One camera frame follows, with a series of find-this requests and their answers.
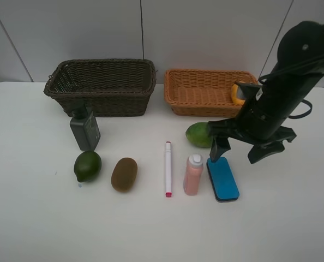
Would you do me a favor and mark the brown kiwi fruit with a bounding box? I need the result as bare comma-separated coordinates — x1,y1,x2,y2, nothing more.
111,158,138,193

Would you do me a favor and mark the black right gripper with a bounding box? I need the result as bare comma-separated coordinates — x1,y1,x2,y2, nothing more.
208,103,297,164

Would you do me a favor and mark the dark brown wicker basket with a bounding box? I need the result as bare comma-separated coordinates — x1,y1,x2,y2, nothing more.
44,58,156,117

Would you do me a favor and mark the dark green lime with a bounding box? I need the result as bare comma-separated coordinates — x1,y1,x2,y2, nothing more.
74,151,102,183

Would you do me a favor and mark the pink white-capped bottle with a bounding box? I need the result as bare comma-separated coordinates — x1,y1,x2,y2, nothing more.
183,154,203,195

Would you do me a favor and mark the yellow mango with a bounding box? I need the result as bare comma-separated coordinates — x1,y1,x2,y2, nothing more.
231,81,245,105

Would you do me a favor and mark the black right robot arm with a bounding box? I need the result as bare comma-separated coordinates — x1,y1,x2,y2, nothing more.
208,21,324,164

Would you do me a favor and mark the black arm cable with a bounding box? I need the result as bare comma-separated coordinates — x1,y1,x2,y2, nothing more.
257,51,324,120

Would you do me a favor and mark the white pink-capped marker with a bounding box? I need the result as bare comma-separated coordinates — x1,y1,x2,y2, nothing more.
165,141,172,198

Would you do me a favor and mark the orange wicker basket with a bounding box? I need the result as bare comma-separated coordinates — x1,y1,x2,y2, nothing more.
164,69,258,118

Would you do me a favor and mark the blue whiteboard eraser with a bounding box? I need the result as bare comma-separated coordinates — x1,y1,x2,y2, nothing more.
206,157,240,202

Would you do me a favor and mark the dark green pump bottle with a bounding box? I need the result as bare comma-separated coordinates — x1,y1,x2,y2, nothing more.
70,100,101,151

